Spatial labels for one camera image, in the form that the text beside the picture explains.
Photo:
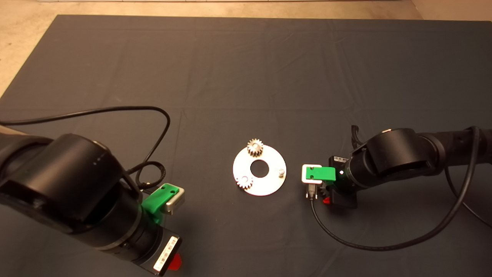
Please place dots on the green right camera mount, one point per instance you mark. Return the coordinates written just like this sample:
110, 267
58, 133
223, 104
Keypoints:
323, 174

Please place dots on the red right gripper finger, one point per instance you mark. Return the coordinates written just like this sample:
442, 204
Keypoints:
327, 200

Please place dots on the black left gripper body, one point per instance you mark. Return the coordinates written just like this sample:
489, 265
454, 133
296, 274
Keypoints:
157, 250

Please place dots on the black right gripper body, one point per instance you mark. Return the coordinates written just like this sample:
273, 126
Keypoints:
344, 192

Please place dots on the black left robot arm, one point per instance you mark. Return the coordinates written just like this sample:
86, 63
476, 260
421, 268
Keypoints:
69, 184

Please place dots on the dark grey table cloth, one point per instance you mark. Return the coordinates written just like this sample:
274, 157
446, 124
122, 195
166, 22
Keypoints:
269, 77

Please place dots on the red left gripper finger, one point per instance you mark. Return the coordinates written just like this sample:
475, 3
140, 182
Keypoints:
176, 262

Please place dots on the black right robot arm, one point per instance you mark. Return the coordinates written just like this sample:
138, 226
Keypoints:
403, 154

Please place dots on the round metal carrier plate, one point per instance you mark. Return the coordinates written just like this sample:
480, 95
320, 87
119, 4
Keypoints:
269, 184

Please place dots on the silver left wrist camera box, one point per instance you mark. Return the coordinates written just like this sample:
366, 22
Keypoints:
175, 202

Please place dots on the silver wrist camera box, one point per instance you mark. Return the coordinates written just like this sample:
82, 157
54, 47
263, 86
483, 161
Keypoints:
175, 202
305, 168

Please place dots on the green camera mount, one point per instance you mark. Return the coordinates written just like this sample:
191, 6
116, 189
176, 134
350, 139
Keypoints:
323, 174
159, 200

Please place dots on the green left camera mount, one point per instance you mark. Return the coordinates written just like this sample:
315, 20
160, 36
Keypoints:
159, 200

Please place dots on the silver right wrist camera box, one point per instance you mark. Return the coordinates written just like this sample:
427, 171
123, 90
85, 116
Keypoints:
305, 168

